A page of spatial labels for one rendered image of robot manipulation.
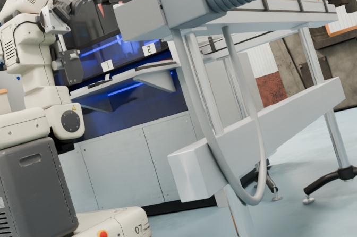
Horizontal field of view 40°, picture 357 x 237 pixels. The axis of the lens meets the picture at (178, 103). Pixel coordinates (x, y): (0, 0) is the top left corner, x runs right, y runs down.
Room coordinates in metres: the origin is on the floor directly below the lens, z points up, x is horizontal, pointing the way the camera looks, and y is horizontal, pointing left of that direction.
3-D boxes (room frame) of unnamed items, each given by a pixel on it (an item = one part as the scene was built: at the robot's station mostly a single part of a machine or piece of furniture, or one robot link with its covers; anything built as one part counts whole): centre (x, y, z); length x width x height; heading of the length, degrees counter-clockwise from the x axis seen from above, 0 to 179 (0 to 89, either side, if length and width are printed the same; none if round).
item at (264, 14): (1.95, -0.46, 0.92); 1.90 x 0.15 x 0.16; 149
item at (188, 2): (1.10, -0.18, 0.90); 0.28 x 0.12 x 0.14; 59
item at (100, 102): (2.99, 0.52, 0.80); 0.34 x 0.03 x 0.13; 149
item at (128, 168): (3.78, 0.53, 0.44); 2.06 x 1.00 x 0.88; 59
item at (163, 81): (2.73, 0.09, 0.80); 0.34 x 0.03 x 0.13; 149
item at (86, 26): (3.21, 0.52, 1.51); 0.47 x 0.01 x 0.59; 59
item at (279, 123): (1.83, -0.38, 0.49); 1.60 x 0.08 x 0.12; 149
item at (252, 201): (1.32, -0.12, 0.59); 0.36 x 0.04 x 0.50; 149
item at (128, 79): (2.87, 0.30, 0.87); 0.70 x 0.48 x 0.02; 59
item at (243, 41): (2.79, -0.47, 0.92); 0.69 x 0.15 x 0.16; 59
